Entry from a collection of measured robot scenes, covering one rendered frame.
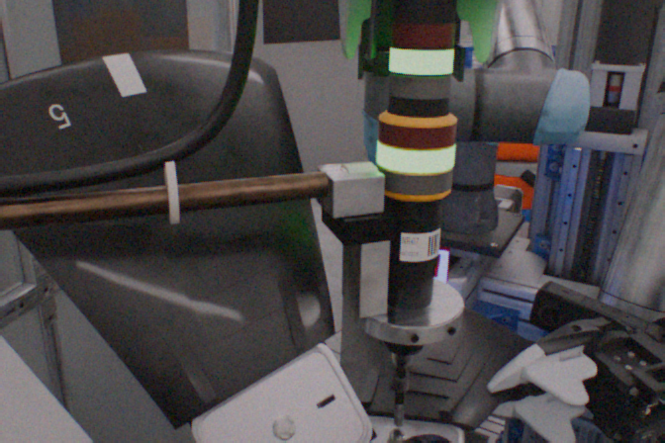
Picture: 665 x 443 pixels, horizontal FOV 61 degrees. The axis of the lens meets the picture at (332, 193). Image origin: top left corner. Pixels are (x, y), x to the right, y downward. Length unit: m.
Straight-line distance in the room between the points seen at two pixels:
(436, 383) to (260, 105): 0.26
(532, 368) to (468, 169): 0.70
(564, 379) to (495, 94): 0.26
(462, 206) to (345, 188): 0.88
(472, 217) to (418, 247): 0.85
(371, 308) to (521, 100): 0.31
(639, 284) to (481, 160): 0.51
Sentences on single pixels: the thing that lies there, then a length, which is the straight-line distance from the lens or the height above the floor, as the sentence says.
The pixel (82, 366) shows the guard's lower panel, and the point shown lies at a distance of 1.31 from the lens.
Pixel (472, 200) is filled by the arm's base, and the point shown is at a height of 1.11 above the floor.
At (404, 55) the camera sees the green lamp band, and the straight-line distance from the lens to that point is 0.30.
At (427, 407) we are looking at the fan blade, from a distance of 0.46.
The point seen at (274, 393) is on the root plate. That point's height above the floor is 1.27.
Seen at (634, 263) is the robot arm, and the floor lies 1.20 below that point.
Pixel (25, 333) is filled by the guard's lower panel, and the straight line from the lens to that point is 1.16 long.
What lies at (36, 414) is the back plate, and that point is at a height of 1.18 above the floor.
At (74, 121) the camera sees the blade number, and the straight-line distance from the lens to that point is 0.38.
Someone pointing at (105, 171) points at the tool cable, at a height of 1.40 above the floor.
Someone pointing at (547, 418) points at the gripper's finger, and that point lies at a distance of 0.53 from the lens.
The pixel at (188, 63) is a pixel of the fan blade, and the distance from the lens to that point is 0.42.
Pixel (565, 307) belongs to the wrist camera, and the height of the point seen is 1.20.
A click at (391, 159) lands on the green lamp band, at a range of 0.31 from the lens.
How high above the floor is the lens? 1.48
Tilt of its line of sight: 19 degrees down
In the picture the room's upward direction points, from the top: 1 degrees clockwise
